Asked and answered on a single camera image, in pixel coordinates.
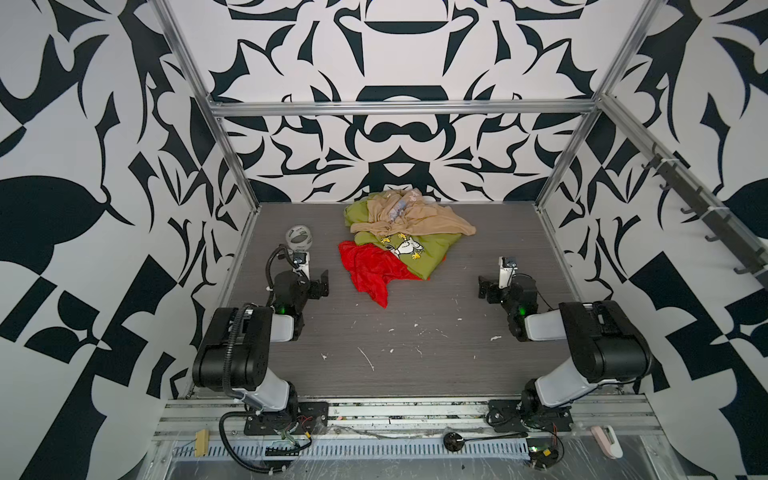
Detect red cloth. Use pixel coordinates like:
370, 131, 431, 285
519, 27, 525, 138
338, 241, 420, 308

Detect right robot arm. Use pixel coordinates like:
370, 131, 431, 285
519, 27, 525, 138
478, 274, 653, 418

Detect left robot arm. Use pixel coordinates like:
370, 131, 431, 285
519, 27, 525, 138
192, 271, 329, 413

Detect beige cloth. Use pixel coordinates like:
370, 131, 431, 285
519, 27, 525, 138
344, 189, 476, 237

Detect green printed shirt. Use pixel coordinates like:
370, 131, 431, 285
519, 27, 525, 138
343, 193, 463, 281

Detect pink white handheld device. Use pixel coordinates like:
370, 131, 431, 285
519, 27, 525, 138
590, 425, 624, 460

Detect yellow sponge block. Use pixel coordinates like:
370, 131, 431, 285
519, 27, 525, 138
193, 429, 210, 458

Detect left black corrugated cable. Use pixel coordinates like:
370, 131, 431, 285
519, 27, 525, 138
217, 244, 313, 475

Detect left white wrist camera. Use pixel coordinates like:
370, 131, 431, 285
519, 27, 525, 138
291, 251, 310, 279

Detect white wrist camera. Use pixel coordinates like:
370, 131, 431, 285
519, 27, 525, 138
498, 256, 518, 289
291, 251, 310, 279

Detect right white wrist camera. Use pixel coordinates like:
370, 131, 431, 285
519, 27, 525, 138
498, 256, 518, 289

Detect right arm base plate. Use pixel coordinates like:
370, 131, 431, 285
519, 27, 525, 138
485, 399, 573, 433

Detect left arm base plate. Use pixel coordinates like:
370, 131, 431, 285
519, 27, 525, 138
244, 401, 329, 436

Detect black round puck with cable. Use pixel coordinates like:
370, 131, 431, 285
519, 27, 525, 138
442, 431, 528, 453

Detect white slotted cable duct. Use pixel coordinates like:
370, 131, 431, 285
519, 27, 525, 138
173, 437, 532, 462

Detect aluminium frame rails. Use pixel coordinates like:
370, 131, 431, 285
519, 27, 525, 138
149, 0, 768, 289

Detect wall hook rack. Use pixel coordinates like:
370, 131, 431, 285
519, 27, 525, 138
643, 142, 767, 290

